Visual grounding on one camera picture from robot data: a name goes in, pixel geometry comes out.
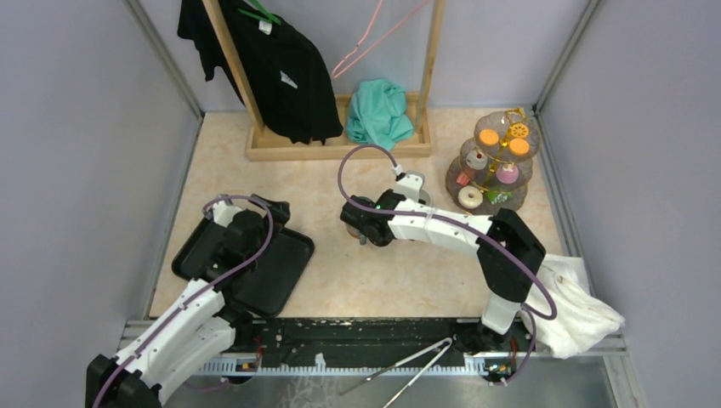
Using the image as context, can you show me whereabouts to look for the metal tongs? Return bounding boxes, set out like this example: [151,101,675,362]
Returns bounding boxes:
[338,337,455,408]

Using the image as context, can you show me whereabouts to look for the white towel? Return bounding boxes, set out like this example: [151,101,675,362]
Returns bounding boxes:
[536,254,626,360]

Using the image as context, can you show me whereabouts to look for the purple cable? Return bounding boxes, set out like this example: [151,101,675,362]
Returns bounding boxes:
[337,144,559,387]
[93,194,275,408]

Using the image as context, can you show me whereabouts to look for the teal cloth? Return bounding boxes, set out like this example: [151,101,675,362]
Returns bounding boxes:
[345,79,414,150]

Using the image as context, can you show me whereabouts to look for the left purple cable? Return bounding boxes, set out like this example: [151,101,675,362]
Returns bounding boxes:
[93,194,275,408]

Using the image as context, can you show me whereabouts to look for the pink hanger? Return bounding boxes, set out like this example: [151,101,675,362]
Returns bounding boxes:
[331,0,434,80]

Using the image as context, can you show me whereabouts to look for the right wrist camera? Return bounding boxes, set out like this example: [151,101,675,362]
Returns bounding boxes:
[393,171,425,202]

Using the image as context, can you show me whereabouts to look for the pink cupcake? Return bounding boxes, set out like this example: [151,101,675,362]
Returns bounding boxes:
[496,163,520,184]

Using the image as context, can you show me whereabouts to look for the green cake slice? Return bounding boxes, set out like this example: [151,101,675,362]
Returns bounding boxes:
[485,190,514,205]

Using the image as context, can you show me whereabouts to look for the orange biscuit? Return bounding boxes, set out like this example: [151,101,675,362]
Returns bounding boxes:
[478,128,500,146]

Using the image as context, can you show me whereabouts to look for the black baking tray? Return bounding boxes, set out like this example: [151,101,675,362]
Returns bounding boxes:
[171,225,315,318]

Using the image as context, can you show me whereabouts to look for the white glazed donut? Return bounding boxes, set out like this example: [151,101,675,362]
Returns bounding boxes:
[457,185,484,210]

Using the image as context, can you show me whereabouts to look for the orange macaron on stand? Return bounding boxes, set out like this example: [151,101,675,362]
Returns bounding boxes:
[508,138,531,156]

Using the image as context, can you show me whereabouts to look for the wooden clothes rack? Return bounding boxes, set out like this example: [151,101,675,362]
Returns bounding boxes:
[202,1,446,162]

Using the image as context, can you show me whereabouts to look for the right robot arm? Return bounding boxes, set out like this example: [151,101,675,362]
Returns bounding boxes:
[340,189,547,350]

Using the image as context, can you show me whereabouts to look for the green hanger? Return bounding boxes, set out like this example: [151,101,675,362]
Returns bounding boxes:
[236,0,282,25]

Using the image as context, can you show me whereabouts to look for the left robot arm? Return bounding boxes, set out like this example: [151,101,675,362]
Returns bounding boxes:
[85,195,290,407]

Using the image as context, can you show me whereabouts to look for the grey-blue ceramic mug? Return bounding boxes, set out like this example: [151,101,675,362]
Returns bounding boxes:
[345,224,368,246]

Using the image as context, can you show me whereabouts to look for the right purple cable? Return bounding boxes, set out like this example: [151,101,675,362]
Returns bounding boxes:
[337,144,559,387]

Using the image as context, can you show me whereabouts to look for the red cake slice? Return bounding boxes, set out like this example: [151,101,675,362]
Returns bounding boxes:
[455,172,471,186]

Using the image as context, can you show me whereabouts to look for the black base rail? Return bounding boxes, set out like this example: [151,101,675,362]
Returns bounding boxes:
[229,318,530,369]

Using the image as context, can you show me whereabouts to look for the three-tier glass stand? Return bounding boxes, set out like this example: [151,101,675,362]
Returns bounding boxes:
[446,107,542,215]

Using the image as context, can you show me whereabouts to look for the black t-shirt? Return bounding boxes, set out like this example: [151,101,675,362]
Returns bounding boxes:
[177,0,344,146]

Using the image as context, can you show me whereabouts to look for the white speckled mug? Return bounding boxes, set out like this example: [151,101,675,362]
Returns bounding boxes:
[417,190,433,207]

